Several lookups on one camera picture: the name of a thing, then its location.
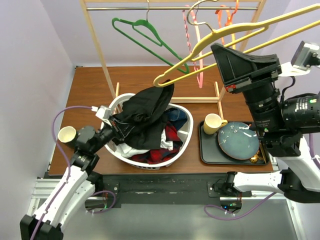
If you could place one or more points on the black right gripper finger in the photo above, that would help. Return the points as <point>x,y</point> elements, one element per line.
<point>240,85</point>
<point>236,67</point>

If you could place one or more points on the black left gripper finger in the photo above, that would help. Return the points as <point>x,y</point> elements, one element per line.
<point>115,121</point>
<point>122,131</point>

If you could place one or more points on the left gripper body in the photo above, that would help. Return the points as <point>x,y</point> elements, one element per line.
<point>107,133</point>

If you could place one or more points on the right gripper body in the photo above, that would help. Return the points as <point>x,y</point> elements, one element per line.
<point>264,106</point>

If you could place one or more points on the black garment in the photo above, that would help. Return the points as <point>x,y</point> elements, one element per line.
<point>145,110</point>

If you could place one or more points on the red plaid pleated skirt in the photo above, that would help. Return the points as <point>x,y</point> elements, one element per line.
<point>163,154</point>

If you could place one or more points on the yellow hanger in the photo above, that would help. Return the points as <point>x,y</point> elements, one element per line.
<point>253,29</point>

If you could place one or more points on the orange hanger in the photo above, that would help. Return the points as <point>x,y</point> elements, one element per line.
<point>229,20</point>

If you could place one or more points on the blue denim skirt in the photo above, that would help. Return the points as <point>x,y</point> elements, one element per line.
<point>177,117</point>

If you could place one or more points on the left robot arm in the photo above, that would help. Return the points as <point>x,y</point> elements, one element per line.
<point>49,221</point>

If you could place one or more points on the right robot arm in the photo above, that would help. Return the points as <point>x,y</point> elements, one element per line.
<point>300,182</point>

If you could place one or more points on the wooden clothes rack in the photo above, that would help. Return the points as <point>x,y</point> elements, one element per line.
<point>189,100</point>

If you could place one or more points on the blue ceramic plate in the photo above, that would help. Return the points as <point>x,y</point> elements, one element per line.
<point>238,141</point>

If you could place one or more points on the gold cutlery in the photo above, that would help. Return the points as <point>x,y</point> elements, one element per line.
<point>260,154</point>

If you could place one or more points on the yellow mug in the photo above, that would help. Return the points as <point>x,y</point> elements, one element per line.
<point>212,123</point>

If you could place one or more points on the white plastic laundry basket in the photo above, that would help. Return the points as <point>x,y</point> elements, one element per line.
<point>124,152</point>

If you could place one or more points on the black tray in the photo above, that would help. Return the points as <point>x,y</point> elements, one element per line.
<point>210,152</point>

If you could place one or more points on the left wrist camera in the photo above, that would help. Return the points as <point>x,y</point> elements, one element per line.
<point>103,112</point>

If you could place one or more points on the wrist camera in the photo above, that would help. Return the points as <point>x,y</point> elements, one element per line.
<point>103,112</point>
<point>306,56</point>

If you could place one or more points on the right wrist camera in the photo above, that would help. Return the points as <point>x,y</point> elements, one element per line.
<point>306,56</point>

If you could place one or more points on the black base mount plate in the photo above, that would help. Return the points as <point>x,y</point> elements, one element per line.
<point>163,189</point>

